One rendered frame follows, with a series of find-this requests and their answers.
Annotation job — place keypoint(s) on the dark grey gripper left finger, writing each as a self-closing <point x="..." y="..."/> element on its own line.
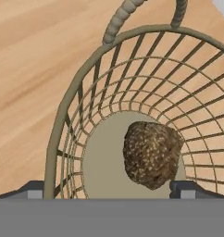
<point x="30" y="189"/>

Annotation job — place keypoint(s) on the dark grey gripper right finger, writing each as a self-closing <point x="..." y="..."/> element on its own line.
<point x="184" y="189"/>

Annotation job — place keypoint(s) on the brown seeded bread loaf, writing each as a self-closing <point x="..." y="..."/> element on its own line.
<point x="151" y="154"/>

